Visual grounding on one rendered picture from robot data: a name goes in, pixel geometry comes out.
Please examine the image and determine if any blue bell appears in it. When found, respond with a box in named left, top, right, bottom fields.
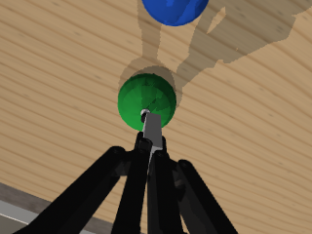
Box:
left=141, top=0, right=209, bottom=26

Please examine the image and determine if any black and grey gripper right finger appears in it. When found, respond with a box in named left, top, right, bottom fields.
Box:
left=146, top=113, right=238, bottom=234

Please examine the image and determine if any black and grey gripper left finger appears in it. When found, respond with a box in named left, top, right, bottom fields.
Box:
left=13, top=112, right=154, bottom=234

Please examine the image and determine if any green dome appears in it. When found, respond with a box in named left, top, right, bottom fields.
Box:
left=118, top=73, right=176, bottom=132

